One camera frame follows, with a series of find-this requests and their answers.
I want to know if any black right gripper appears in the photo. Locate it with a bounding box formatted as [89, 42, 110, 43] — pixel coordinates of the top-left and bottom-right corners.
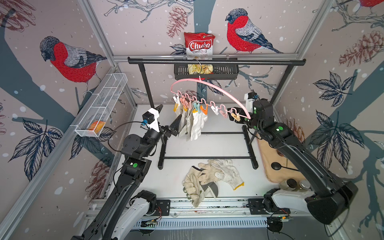
[225, 107, 263, 135]

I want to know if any pink clip hanger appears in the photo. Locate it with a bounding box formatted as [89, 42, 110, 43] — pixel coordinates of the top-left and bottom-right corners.
[174, 62, 251, 118]

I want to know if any knit glove yellow cuff bottom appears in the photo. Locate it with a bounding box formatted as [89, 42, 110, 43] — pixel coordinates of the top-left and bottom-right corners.
[198, 159, 244, 191]

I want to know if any white knit glove yellow cuff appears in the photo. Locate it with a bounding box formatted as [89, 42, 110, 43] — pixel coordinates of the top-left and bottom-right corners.
[174, 102, 183, 117]

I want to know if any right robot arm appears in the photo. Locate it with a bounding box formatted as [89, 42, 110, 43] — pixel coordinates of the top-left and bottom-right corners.
[224, 99, 358, 225]

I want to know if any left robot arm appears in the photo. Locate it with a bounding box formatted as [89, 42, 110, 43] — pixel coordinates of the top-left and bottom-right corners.
[72, 116, 181, 240]

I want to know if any yellow clothespin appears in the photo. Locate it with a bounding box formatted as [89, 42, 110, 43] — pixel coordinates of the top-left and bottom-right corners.
[231, 113, 241, 122]

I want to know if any black garment rack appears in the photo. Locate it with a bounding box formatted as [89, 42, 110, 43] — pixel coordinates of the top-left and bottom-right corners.
[127, 57, 307, 170]

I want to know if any orange clothespin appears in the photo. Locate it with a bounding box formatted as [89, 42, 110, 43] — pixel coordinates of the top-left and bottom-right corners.
[200, 105, 208, 115]

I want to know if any teal clothespin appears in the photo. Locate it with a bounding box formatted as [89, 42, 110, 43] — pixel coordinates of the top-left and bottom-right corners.
[193, 102, 201, 113]

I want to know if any beige cloth mat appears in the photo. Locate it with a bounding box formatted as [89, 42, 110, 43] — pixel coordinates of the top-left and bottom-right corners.
[258, 140, 306, 184]

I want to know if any dark metal spoon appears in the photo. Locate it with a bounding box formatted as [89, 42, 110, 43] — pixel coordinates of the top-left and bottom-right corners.
[271, 162, 299, 172]

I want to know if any beige glove middle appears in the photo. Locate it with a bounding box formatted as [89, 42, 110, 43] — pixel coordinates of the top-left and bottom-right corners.
[182, 166, 219, 208]

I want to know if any orange snack packet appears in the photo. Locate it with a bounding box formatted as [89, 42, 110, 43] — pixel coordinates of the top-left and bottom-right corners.
[87, 121, 106, 134]

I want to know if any red cassava chips bag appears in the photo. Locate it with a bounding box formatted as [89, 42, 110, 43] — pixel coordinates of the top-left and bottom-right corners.
[184, 33, 215, 64]

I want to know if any glass jar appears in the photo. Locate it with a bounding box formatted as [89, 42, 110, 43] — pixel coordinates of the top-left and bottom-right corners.
[299, 180, 311, 192]

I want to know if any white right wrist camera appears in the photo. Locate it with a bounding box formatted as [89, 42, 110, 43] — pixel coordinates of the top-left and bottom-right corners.
[244, 91, 258, 113]

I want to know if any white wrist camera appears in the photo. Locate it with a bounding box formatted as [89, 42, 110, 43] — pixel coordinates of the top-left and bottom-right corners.
[244, 91, 258, 113]
[142, 108, 160, 133]

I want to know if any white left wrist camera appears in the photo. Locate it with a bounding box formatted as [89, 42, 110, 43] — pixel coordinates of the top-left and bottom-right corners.
[142, 108, 160, 133]

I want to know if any black wall basket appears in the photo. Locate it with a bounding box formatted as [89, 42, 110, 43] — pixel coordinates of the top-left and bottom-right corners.
[174, 64, 239, 80]

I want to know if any white wire mesh shelf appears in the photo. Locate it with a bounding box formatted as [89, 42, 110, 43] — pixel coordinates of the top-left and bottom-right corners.
[75, 73, 128, 138]

